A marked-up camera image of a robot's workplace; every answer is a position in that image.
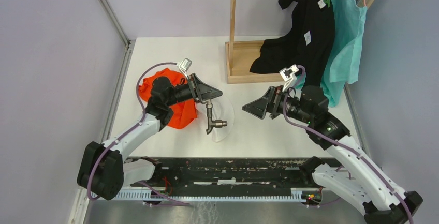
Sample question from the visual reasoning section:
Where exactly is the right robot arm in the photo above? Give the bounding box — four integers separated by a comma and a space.
242, 86, 423, 223

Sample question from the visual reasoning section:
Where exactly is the aluminium frame rail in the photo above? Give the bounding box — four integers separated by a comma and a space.
67, 39, 152, 224

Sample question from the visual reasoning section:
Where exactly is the silver angle valve fitting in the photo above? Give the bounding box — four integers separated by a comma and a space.
206, 99, 213, 117

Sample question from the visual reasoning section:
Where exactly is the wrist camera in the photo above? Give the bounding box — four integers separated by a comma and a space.
177, 58, 192, 78
279, 64, 305, 92

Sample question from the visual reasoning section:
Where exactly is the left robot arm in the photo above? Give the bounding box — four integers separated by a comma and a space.
77, 73, 227, 201

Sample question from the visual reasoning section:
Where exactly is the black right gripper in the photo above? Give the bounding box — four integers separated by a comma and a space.
242, 84, 313, 124

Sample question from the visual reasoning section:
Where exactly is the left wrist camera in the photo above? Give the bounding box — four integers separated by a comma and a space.
177, 58, 192, 78

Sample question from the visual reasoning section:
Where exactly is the teal garment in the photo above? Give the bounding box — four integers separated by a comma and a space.
292, 0, 368, 108

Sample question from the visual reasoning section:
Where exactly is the black t-shirt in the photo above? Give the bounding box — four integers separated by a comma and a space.
250, 0, 335, 86

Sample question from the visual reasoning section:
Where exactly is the white cable duct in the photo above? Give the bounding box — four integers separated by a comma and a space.
116, 188, 310, 203

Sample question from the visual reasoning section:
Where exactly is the orange cloth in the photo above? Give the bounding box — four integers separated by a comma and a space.
138, 68, 197, 129

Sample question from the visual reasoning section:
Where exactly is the wooden clothes rack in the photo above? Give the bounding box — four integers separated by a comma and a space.
225, 0, 296, 84

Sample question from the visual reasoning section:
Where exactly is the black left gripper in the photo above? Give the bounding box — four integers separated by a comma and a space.
165, 72, 222, 107

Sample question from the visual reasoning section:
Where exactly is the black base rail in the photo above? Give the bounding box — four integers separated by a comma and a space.
143, 157, 322, 199

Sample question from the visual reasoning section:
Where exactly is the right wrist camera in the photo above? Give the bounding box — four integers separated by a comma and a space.
279, 64, 305, 92

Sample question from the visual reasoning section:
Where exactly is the white bucket hat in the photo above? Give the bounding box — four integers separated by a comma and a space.
194, 96, 235, 142

